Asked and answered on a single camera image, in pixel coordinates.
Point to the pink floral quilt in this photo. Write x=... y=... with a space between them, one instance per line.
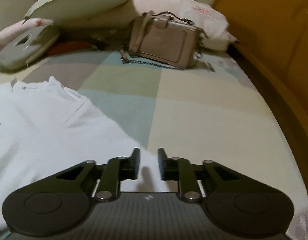
x=204 y=16

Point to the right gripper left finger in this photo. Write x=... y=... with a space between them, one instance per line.
x=111 y=174

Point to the beige leather handbag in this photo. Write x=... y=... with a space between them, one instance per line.
x=163 y=40

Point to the red flat item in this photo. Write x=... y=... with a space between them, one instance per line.
x=69 y=46

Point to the green cream pillow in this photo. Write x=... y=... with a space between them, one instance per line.
x=84 y=13

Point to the white printed sweatshirt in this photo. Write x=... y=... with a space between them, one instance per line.
x=46 y=128

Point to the wooden headboard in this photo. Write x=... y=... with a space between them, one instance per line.
x=273 y=36

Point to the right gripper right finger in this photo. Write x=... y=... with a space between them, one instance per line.
x=184 y=173

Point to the grey donut cushion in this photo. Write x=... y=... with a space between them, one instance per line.
x=28 y=47

